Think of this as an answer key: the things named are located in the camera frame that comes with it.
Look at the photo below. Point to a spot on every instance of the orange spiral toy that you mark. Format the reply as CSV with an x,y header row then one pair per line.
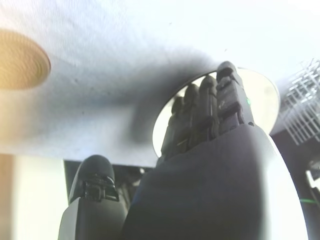
x,y
20,60

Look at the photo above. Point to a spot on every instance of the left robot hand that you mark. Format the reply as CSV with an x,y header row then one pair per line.
x,y
200,187

